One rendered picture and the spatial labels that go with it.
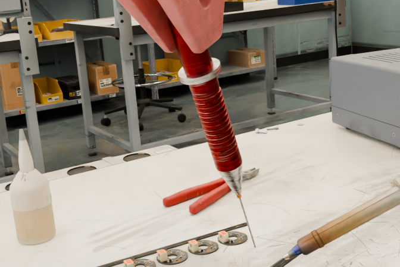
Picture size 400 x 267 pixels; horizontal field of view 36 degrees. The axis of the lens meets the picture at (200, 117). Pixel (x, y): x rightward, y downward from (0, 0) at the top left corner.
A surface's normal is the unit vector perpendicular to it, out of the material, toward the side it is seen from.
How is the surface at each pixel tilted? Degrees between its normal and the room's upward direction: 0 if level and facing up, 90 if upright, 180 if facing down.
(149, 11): 87
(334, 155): 0
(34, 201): 97
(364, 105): 90
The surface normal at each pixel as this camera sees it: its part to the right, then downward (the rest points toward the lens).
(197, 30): 0.82, 0.23
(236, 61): -0.87, 0.13
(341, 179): -0.07, -0.97
